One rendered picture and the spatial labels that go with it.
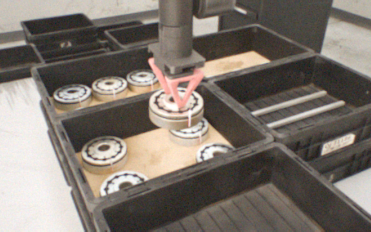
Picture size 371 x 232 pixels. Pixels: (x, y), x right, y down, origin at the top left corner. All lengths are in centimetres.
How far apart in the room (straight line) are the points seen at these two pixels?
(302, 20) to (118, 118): 191
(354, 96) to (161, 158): 58
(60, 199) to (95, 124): 22
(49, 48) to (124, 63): 126
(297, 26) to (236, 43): 127
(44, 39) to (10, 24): 164
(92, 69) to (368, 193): 84
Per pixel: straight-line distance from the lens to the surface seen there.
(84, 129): 92
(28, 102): 146
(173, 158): 89
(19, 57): 229
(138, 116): 95
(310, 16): 269
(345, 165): 107
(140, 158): 90
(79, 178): 72
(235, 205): 79
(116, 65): 121
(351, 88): 117
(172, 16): 61
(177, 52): 63
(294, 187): 80
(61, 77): 118
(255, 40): 145
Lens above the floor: 140
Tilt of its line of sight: 33 degrees down
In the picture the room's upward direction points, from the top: straight up
